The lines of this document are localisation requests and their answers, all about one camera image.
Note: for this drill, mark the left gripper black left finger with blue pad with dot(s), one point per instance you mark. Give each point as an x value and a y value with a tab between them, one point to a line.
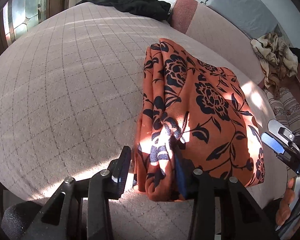
80	209

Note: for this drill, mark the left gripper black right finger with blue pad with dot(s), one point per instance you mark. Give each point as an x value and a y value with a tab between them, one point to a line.
223	208

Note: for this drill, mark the orange black floral garment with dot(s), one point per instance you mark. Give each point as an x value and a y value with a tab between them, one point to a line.
194	114

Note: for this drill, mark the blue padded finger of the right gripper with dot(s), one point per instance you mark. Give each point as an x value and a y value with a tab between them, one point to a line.
272	143

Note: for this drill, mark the stained glass window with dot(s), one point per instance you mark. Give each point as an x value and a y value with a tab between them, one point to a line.
19	16

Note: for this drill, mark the grey blue pillow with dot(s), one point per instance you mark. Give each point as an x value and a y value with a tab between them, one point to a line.
252	17

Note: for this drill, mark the beige brown patterned cloth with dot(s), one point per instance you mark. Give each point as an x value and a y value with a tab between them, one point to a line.
276	59

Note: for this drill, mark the striped beige fabric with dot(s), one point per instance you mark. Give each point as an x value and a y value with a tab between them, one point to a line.
286	109

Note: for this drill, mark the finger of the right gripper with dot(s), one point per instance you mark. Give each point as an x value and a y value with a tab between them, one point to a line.
279	131

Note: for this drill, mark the person's right hand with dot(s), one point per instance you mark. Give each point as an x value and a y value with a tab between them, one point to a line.
284	212

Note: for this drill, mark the pink bolster pillow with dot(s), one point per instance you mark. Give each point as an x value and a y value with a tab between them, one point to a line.
182	14

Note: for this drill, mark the pink quilted bedspread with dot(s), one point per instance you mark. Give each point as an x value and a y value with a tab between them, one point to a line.
71	90

